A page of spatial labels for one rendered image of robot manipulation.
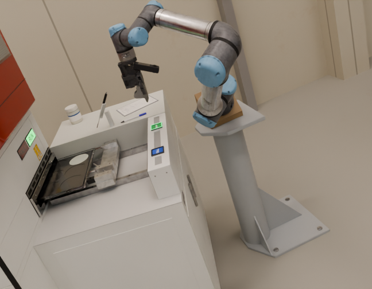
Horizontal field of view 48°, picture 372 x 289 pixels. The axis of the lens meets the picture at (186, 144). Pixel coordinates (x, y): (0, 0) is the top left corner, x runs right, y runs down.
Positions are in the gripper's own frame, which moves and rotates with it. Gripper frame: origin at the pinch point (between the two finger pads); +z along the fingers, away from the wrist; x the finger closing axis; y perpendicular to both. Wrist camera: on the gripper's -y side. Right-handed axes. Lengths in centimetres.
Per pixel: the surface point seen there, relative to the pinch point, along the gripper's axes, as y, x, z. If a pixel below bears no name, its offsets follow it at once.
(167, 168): -2.7, 40.0, 16.0
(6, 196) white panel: 58, 44, 5
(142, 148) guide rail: 12.3, -8.0, 26.7
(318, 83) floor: -141, -213, 110
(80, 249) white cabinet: 42, 46, 36
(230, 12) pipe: -71, -192, 12
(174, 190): -2.0, 40.0, 26.4
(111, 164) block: 24.7, 13.7, 19.9
